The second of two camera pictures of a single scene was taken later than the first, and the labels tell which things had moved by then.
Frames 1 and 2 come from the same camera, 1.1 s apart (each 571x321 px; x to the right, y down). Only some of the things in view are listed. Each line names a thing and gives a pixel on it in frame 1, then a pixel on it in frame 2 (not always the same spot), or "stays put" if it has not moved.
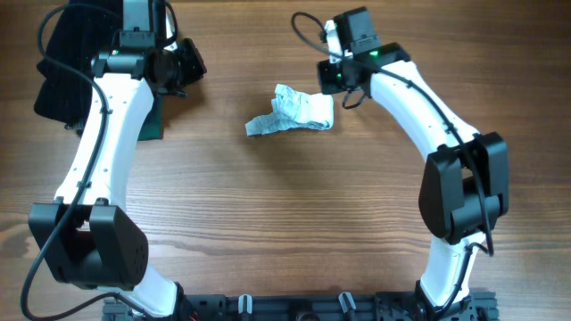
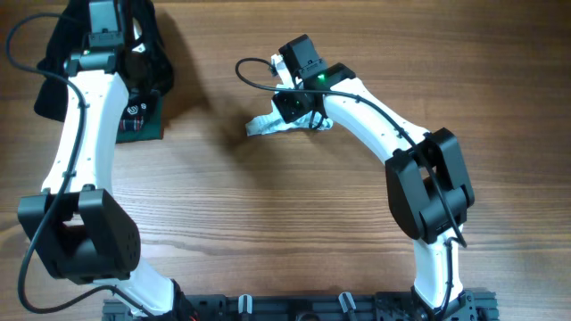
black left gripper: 195,69 -> 150,50
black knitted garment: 84,29 stays put
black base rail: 479,306 stays put
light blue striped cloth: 293,109 stays put
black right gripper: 326,86 -> 288,111
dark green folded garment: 152,127 stays put
